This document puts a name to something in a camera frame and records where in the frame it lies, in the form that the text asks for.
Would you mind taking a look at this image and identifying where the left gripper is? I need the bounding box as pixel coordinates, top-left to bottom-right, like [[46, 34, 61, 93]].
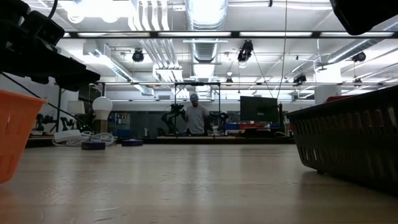
[[0, 0, 101, 93]]

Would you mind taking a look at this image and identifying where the orange plastic basket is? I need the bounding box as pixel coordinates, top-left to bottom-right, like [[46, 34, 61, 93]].
[[0, 89, 50, 185]]

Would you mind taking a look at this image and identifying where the large red wall charger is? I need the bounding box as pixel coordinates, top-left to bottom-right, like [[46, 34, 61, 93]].
[[324, 95, 356, 104]]

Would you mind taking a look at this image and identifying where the black plastic basket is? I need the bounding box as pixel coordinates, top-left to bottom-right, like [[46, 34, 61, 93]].
[[285, 85, 398, 196]]

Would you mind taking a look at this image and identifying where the white lampshade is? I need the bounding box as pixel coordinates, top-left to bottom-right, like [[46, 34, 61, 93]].
[[67, 100, 86, 116]]

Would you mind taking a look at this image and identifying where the white light bulb on base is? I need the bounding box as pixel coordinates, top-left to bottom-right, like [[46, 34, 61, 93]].
[[91, 96, 114, 135]]

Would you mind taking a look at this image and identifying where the dark blue small case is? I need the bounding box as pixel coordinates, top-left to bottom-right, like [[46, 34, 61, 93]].
[[121, 139, 144, 147], [81, 141, 107, 151]]

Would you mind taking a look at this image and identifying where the person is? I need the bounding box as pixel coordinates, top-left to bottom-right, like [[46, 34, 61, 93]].
[[181, 93, 211, 137]]

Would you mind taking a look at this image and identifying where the black monitor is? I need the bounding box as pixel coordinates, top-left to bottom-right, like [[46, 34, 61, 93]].
[[239, 95, 279, 124]]

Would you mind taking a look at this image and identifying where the thin black cable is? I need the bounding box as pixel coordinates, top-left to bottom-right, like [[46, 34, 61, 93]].
[[0, 72, 95, 134]]

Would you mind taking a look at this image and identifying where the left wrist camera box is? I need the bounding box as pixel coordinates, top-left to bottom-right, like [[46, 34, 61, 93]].
[[20, 10, 66, 47]]

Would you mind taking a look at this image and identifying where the white power adapter with cable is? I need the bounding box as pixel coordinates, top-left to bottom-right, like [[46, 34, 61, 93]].
[[52, 129, 116, 147]]

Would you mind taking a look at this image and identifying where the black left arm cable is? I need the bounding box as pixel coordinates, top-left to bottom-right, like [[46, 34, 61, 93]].
[[47, 0, 60, 20]]

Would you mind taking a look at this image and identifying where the silver ventilation duct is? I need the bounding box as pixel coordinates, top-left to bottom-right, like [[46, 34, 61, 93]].
[[185, 0, 229, 65]]

